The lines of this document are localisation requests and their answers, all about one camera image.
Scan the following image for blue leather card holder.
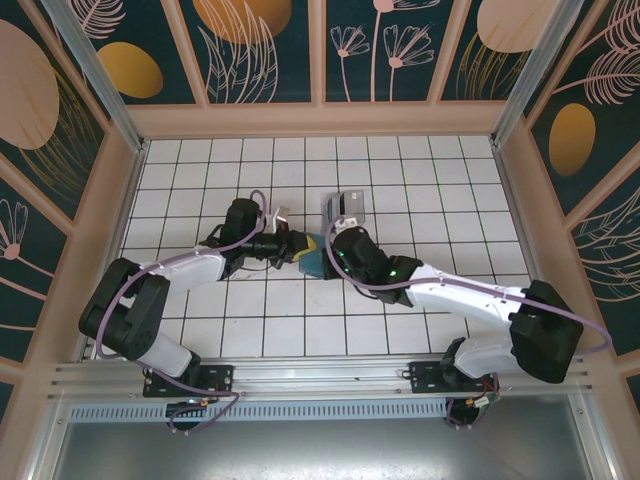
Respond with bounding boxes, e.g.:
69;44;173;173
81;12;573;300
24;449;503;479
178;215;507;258
297;243;332;280

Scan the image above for grey metal sheet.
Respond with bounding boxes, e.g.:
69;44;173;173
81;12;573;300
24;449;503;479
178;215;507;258
29;394;616;480

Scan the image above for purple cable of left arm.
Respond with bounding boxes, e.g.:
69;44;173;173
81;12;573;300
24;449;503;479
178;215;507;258
94;188;266;435

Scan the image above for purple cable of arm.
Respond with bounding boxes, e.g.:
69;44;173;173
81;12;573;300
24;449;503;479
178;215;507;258
324;215;614;432
94;188;266;435

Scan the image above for aluminium mounting rail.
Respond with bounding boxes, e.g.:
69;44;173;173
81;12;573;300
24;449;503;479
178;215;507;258
47;354;596;401

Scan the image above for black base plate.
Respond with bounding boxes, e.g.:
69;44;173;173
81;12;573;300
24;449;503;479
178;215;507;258
142;363;236;400
408;359;501;396

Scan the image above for slotted grey cable duct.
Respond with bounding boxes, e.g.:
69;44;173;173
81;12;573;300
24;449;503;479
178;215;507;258
69;402;451;422

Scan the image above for aluminium frame post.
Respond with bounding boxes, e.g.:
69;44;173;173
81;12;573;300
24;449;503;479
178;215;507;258
489;0;576;149
42;0;149;154

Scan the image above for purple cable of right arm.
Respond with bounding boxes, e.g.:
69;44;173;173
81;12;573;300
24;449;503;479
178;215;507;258
324;215;614;432

